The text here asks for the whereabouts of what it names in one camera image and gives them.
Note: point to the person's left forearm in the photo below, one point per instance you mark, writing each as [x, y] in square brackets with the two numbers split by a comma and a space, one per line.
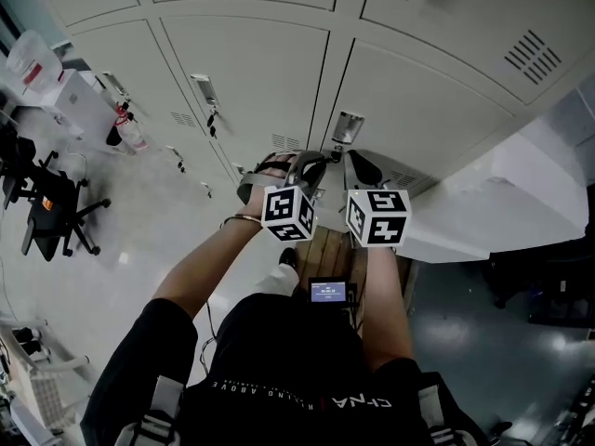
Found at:
[209, 263]

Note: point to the grey metal locker door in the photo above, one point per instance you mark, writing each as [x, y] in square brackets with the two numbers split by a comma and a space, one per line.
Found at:
[418, 100]

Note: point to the person's left hand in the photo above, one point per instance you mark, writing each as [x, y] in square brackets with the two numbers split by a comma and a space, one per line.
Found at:
[276, 166]

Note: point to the small black monitor screen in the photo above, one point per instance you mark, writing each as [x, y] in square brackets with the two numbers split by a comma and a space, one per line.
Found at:
[328, 292]

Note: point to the black office chair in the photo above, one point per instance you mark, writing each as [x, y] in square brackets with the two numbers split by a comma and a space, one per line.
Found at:
[51, 216]
[14, 165]

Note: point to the person's black shoe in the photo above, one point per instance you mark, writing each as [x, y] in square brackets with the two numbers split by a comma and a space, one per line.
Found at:
[286, 258]

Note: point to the white bucket black inside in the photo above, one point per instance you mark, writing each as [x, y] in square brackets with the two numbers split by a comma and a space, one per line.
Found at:
[114, 136]

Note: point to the large white foam box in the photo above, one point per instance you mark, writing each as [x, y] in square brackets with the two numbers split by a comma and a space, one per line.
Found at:
[511, 193]

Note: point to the black metal shelf rack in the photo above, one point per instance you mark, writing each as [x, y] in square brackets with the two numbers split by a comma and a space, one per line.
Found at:
[544, 286]

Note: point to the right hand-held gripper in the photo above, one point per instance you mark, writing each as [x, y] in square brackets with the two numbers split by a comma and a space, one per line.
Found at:
[379, 216]

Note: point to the clear water dispenser jug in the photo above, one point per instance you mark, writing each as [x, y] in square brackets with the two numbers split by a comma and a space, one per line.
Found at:
[32, 61]

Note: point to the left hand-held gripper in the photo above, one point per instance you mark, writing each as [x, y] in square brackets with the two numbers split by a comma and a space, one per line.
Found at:
[288, 212]

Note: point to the person's right forearm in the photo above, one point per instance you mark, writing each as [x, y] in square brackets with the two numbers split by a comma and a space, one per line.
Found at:
[388, 309]

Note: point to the small orange white box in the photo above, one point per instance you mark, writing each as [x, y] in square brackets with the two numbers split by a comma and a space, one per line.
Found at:
[47, 203]

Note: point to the white water dispenser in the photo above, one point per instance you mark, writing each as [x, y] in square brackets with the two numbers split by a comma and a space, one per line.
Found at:
[79, 105]

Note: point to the person's black t-shirt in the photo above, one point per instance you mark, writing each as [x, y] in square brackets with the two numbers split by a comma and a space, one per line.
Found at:
[279, 365]

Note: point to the person's white trouser leg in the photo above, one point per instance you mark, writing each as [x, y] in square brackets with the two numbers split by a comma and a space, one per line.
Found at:
[276, 280]

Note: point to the beige metal locker cabinet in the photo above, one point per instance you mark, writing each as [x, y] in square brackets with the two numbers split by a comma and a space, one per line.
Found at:
[241, 63]

